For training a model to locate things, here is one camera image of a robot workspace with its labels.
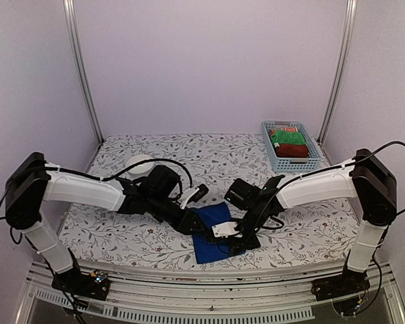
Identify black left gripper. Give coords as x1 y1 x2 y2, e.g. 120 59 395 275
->
148 194 209 236

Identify dark red towel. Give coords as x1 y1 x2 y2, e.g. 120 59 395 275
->
275 144 308 158

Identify blue towel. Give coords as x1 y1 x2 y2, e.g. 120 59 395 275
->
191 202 244 265

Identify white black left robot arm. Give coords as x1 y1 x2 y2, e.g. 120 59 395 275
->
4 152 208 293

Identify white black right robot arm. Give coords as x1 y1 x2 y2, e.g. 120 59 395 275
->
221 148 398 294

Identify white bowl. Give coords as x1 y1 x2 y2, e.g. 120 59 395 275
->
125 155 155 180

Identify light blue plastic basket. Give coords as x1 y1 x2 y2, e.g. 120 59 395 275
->
261 121 323 172

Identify green rolled towel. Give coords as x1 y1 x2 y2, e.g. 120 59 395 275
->
270 130 306 147

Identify orange patterned rolled towel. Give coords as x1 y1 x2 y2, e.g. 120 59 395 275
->
270 127 298 135

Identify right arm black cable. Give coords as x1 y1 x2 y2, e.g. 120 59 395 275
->
215 140 405 257

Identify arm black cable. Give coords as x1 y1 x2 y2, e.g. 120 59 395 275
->
0 158 195 230
215 140 405 257

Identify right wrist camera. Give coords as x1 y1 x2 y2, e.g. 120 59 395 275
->
211 221 240 238

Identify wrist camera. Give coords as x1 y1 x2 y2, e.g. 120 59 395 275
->
211 221 240 238
179 184 209 209

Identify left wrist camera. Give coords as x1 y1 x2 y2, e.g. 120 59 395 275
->
179 184 209 209

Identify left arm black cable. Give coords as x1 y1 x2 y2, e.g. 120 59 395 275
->
0 158 195 230

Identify aluminium front table rail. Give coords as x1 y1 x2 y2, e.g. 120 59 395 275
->
15 258 405 324

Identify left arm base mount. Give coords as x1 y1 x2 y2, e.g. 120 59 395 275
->
51 269 111 301

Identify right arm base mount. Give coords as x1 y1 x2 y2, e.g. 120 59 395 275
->
311 267 371 317

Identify left aluminium frame post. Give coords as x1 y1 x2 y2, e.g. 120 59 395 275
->
63 0 105 145

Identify aluminium frame post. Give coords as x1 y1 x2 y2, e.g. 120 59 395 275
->
317 0 358 146
63 0 105 145

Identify right aluminium frame post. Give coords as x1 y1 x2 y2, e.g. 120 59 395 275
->
317 0 358 146

